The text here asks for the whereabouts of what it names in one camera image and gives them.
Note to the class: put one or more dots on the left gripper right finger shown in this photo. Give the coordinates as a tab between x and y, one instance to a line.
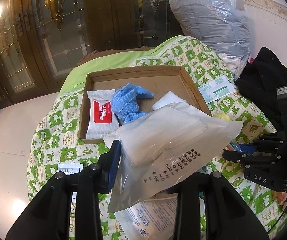
227	215

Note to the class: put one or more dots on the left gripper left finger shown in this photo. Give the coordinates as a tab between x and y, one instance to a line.
48	214

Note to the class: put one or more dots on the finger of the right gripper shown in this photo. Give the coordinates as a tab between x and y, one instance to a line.
245	158
265	143

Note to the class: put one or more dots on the yellow towel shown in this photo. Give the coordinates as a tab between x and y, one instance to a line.
222	116

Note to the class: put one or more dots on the white printed sachet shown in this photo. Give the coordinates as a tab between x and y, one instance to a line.
70	168

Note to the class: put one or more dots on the clear bag of tissues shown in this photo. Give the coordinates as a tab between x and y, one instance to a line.
164	147

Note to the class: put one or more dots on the red label wet wipes pack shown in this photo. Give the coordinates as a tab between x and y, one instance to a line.
102	120

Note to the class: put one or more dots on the blue towel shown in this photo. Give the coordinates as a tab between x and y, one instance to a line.
124	102

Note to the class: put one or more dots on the white cotton pad pack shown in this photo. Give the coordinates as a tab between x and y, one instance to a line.
167	99

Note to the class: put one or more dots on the person's right hand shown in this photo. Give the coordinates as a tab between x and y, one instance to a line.
280	197

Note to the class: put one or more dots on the black garment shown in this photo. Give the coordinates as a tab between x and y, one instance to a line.
259	82

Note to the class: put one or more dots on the green white patterned quilt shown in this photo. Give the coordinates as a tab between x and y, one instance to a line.
55	139

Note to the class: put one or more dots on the green white small packet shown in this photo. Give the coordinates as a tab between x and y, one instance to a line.
216	89

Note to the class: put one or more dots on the brown cardboard tray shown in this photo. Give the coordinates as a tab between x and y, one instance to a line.
156	79

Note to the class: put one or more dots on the grey plastic wrapped pillow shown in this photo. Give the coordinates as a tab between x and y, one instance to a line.
223	25

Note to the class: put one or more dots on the wooden glass door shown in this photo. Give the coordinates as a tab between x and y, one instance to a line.
41	41

